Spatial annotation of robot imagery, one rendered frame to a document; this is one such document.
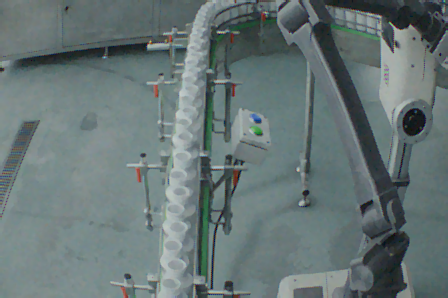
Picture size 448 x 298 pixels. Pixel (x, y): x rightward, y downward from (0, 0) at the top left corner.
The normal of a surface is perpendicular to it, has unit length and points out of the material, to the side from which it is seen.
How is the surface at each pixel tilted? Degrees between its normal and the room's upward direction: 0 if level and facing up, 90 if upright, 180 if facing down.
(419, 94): 101
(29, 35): 90
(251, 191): 0
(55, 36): 90
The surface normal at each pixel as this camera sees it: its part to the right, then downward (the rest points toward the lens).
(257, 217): 0.01, -0.84
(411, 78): 0.00, 0.69
